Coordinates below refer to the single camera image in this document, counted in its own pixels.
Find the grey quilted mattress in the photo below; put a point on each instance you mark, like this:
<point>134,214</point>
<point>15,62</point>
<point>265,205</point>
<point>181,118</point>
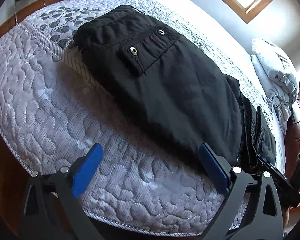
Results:
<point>52,112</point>

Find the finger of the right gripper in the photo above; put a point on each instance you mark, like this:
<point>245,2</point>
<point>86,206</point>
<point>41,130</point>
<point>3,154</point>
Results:
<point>281,182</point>

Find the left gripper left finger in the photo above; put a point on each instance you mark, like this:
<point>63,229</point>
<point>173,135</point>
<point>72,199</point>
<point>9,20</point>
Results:
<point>39,218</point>

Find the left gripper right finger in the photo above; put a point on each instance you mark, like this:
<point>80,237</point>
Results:
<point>263,217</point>

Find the wooden headboard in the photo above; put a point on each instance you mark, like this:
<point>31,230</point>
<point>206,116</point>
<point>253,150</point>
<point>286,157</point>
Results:
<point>292,138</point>

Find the grey folded blanket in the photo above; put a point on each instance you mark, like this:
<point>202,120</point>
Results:
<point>277,76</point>

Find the black pants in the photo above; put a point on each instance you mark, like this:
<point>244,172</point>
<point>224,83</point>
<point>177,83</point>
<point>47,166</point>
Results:
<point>172,91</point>

